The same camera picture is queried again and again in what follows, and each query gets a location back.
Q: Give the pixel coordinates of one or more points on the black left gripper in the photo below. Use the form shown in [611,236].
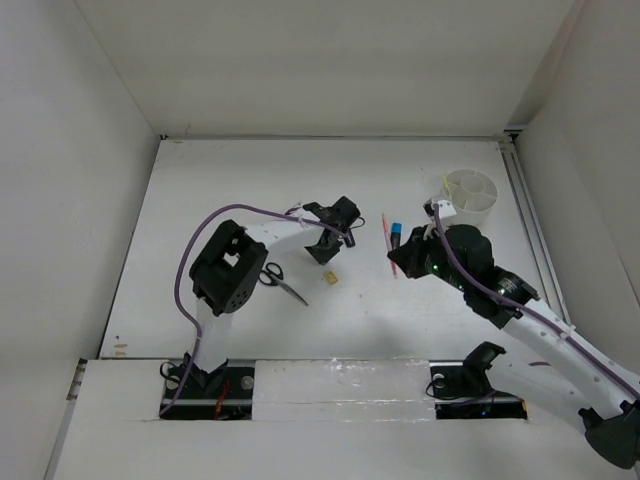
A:
[324,258]

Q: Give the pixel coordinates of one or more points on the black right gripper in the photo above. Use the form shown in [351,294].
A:
[403,256]

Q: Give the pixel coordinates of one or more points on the red pink pen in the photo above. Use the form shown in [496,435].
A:
[387,236]

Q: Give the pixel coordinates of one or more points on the blue cap black highlighter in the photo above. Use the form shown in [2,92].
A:
[395,235]

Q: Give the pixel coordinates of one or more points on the yellow pen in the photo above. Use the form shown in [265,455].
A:
[449,189]

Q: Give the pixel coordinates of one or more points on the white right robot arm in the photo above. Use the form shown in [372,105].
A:
[587,389]

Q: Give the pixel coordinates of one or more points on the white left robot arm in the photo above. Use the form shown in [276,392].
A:
[224,275]

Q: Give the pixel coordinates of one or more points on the yellow eraser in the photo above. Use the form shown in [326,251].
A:
[330,277]

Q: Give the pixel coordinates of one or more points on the white round divided container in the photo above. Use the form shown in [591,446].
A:
[476,196]

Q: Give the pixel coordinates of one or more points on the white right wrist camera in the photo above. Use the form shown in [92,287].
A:
[441,209]

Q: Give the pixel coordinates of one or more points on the black handled scissors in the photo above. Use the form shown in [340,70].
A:
[272,275]

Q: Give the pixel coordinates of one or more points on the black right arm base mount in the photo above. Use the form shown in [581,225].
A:
[461,389]

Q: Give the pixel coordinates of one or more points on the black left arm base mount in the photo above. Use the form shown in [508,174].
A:
[228,397]

